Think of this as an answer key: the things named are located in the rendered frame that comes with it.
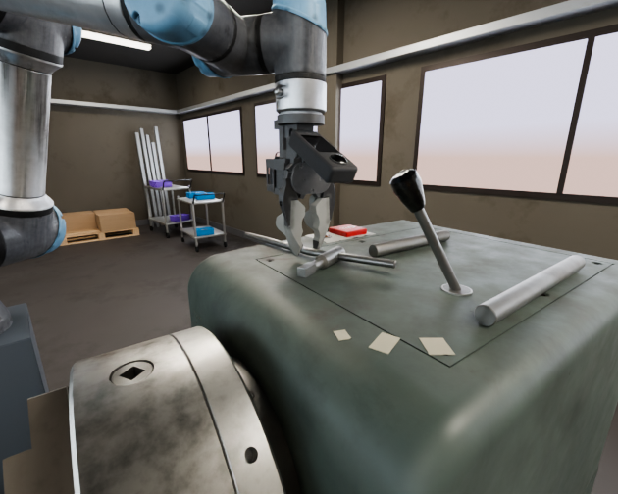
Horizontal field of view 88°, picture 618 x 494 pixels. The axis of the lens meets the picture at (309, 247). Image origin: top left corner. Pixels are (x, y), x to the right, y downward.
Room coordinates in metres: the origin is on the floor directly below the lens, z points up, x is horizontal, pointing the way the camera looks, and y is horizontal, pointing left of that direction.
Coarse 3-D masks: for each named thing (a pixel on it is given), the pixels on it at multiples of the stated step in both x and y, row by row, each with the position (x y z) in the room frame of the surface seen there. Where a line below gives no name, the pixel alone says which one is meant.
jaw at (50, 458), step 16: (32, 400) 0.26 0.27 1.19; (48, 400) 0.26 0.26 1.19; (64, 400) 0.27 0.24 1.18; (32, 416) 0.25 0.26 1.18; (48, 416) 0.26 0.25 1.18; (64, 416) 0.26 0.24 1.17; (32, 432) 0.24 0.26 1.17; (48, 432) 0.25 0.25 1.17; (64, 432) 0.25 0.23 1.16; (32, 448) 0.23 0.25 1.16; (48, 448) 0.24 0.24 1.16; (64, 448) 0.24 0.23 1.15; (16, 464) 0.22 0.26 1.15; (32, 464) 0.23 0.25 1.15; (48, 464) 0.23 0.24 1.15; (64, 464) 0.23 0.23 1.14; (16, 480) 0.22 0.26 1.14; (32, 480) 0.22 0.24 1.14; (48, 480) 0.22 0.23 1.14; (64, 480) 0.23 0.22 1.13
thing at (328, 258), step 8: (336, 248) 0.49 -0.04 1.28; (320, 256) 0.45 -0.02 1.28; (328, 256) 0.46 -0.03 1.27; (336, 256) 0.48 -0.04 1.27; (304, 264) 0.43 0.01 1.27; (312, 264) 0.42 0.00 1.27; (320, 264) 0.44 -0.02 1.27; (328, 264) 0.45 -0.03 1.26; (304, 272) 0.41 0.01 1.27; (312, 272) 0.42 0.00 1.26
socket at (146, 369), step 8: (120, 368) 0.25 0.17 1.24; (128, 368) 0.25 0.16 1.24; (136, 368) 0.25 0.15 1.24; (144, 368) 0.25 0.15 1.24; (152, 368) 0.25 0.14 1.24; (112, 376) 0.23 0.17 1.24; (120, 376) 0.23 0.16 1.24; (128, 376) 0.24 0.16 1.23; (136, 376) 0.23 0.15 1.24; (144, 376) 0.24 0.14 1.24; (120, 384) 0.23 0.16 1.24; (128, 384) 0.23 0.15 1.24
